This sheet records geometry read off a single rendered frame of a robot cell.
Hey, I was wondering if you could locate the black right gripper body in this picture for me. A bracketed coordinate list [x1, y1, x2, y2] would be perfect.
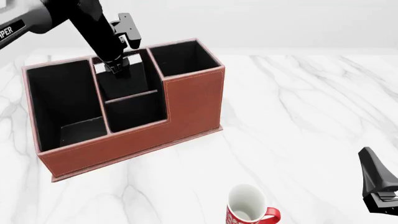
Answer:
[362, 187, 398, 215]

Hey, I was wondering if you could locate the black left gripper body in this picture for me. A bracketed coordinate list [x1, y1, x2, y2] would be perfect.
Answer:
[101, 55, 132, 75]

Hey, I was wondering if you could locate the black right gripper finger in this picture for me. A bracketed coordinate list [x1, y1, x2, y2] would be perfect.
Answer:
[358, 146, 398, 195]

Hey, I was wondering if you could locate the black book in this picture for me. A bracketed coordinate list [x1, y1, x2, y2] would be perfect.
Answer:
[94, 56, 150, 100]

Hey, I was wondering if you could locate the red-brown desk caddy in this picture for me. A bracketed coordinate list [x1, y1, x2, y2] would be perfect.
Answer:
[21, 37, 226, 184]

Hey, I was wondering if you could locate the red mug with white inside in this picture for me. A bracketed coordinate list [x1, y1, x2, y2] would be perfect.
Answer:
[224, 183, 281, 224]

